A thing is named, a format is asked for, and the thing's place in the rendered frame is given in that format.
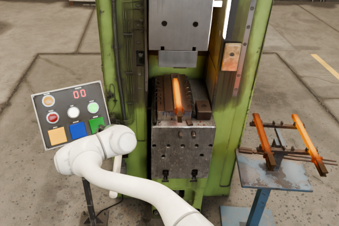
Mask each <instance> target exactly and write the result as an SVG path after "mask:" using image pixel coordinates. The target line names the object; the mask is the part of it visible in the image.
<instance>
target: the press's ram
mask: <svg viewBox="0 0 339 226"><path fill-rule="evenodd" d="M221 5H222V0H149V50H161V46H164V50H188V51H192V49H193V47H195V50H196V51H208V43H209V34H210V26H211V18H212V10H213V7H221Z"/></svg>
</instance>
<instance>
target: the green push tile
mask: <svg viewBox="0 0 339 226"><path fill-rule="evenodd" d="M100 124H102V125H104V126H105V124H104V119H103V117H99V118H95V119H91V120H89V125H90V129H91V133H92V134H93V133H95V130H96V129H98V128H99V125H100Z"/></svg>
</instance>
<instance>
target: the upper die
mask: <svg viewBox="0 0 339 226"><path fill-rule="evenodd" d="M197 54H198V51H196V50H195V47H193V49H192V51H188V50H164V46H161V50H158V67H181V68H196V65H197Z"/></svg>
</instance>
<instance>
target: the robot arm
mask: <svg viewBox="0 0 339 226"><path fill-rule="evenodd" d="M136 145H137V140H136V137H135V133H134V132H133V131H132V130H131V129H130V128H128V127H127V126H124V125H117V124H110V125H107V126H104V125H102V124H100V125H99V128H98V129H96V130H95V133H94V135H91V136H86V137H83V138H80V139H78V140H75V141H73V142H71V143H69V144H67V145H65V146H63V147H62V148H61V149H59V150H58V151H57V152H56V155H55V156H54V163H55V167H56V170H57V171H58V172H59V173H61V174H62V175H73V174H75V175H77V176H79V177H84V178H85V179H86V180H87V181H89V182H90V183H92V184H94V185H96V186H98V187H101V188H104V189H107V190H110V191H114V192H117V193H121V194H124V195H127V196H131V197H134V198H138V199H141V200H144V201H146V202H148V203H150V204H152V205H153V206H154V207H155V208H156V209H157V210H158V212H159V213H160V216H161V218H162V220H163V223H164V225H165V226H214V225H213V224H212V223H211V222H210V221H208V220H207V219H206V218H205V217H204V216H203V215H202V214H201V213H200V212H199V211H198V210H196V209H195V208H193V207H192V206H191V205H189V204H188V203H187V202H186V201H185V200H183V199H182V198H181V197H180V196H179V195H177V194H176V193H175V192H174V191H172V190H171V189H169V188H168V187H166V186H164V185H162V184H160V183H158V182H155V181H151V180H148V179H143V178H138V177H134V176H129V175H124V174H119V173H114V172H109V171H106V170H103V169H101V165H102V161H103V160H105V159H108V158H111V157H114V156H120V155H125V154H128V153H130V152H132V151H133V150H134V149H135V147H136Z"/></svg>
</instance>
